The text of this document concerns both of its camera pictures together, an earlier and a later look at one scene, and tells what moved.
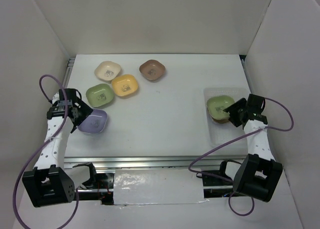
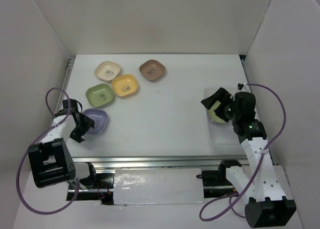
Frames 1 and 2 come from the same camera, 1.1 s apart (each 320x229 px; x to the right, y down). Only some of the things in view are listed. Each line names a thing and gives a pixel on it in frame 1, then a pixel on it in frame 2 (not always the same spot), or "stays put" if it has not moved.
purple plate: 95,123 stays put
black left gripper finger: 84,111 to 84,123
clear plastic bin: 220,133 stays put
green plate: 100,95 stays put
